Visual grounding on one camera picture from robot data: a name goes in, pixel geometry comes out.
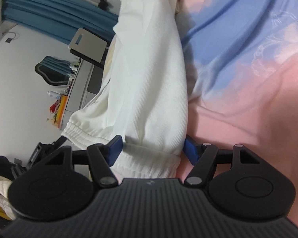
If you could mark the orange tray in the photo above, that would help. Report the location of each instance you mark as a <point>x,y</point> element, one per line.
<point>57,109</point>

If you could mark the white zip-up garment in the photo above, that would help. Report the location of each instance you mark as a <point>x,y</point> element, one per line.
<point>143,96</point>

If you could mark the white vanity desk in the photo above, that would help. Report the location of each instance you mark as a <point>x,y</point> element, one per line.
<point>87,83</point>

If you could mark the white spray bottle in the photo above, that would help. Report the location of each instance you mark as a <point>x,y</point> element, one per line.
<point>54,95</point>

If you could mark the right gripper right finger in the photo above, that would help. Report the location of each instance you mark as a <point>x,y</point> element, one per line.
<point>203,159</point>

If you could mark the wavy vanity mirror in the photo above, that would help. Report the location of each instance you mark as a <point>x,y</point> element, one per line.
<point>54,72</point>

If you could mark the white black chair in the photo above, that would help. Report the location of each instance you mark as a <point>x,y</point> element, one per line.
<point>89,47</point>

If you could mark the pastel tie-dye bed sheet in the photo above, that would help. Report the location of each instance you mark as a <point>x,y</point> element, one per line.
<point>241,59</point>

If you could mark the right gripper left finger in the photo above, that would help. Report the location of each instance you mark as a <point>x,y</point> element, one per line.
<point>101,158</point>

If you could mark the blue curtain left panel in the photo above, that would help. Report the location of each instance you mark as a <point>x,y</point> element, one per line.
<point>60,19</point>

